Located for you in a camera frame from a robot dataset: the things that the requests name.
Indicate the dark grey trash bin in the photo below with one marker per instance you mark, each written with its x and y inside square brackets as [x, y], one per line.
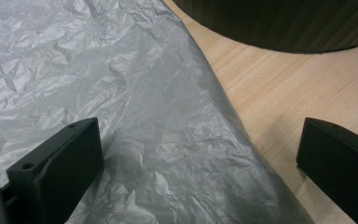
[286, 25]

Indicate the grey and pink garbage bag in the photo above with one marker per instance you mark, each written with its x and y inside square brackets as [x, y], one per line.
[105, 77]

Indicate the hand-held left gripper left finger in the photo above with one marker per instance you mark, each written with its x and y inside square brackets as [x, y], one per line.
[62, 168]

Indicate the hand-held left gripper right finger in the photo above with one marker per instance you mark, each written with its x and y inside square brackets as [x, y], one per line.
[338, 168]

